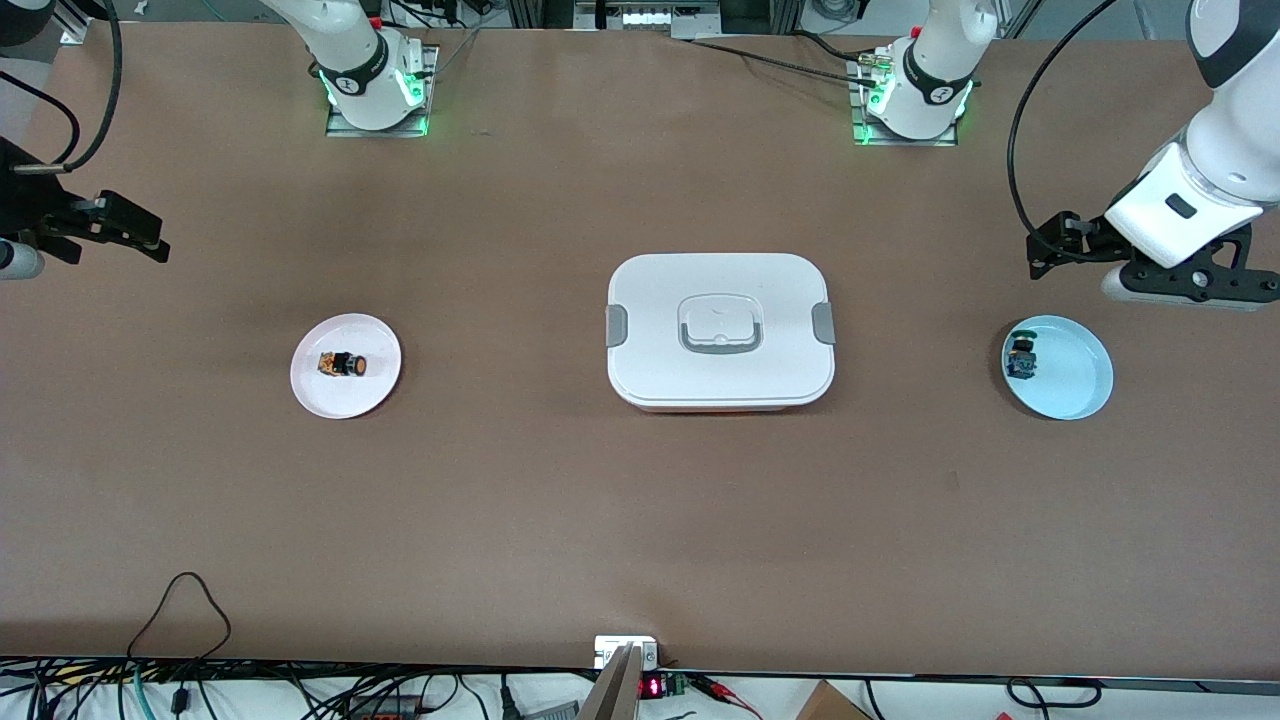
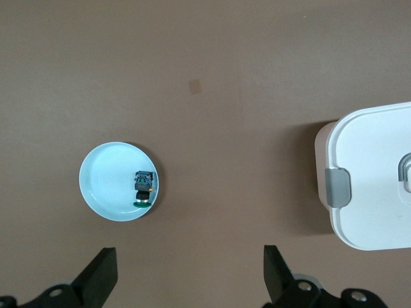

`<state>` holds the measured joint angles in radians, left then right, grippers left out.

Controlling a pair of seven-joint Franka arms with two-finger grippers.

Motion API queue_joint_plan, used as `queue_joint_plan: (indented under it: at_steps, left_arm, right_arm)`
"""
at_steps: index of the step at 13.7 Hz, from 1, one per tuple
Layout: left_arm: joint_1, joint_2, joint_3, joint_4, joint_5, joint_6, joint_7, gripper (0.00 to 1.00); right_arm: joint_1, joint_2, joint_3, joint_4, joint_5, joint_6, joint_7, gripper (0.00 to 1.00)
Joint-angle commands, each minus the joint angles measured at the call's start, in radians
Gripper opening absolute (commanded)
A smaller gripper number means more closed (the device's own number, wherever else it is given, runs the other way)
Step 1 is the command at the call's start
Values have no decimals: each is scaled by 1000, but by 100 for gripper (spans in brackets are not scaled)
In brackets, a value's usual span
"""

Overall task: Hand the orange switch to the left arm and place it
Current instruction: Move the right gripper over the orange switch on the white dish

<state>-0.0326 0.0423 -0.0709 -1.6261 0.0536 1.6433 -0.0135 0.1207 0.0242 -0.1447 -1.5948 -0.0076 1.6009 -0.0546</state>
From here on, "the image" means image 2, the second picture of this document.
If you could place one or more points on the white lidded lunch box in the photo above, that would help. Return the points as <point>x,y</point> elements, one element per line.
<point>369,179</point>

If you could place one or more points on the square brown tape patch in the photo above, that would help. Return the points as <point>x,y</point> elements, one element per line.
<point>195,87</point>

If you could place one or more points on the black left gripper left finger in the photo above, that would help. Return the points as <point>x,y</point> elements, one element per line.
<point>99,276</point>

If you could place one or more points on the green push-button switch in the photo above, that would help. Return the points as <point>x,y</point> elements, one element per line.
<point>143,186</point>

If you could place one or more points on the light blue round plate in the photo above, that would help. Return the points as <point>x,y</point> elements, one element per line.
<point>106,179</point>

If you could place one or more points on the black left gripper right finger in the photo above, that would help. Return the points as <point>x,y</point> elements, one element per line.
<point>279,279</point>

